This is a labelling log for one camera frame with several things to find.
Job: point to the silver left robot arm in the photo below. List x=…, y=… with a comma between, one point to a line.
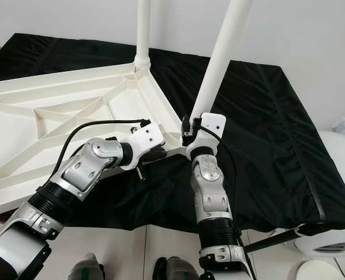
x=84, y=172

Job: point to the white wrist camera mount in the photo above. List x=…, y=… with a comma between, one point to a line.
x=212, y=125
x=147, y=140

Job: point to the grey robot foot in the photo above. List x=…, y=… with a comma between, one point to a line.
x=175, y=270
x=87, y=269

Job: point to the grey right robot foot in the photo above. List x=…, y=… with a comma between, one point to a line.
x=175, y=270

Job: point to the grey left robot foot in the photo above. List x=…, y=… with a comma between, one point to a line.
x=87, y=269

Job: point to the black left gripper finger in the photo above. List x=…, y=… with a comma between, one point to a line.
x=152, y=156

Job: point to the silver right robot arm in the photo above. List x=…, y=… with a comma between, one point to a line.
x=210, y=186

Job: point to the black table cloth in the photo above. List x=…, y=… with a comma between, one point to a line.
x=283, y=163

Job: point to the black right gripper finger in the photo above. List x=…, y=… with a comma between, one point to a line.
x=185, y=123

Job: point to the white plastic children table top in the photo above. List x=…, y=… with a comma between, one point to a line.
x=20, y=134

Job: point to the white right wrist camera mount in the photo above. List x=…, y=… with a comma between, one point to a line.
x=212, y=125

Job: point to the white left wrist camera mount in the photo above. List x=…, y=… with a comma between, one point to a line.
x=147, y=140

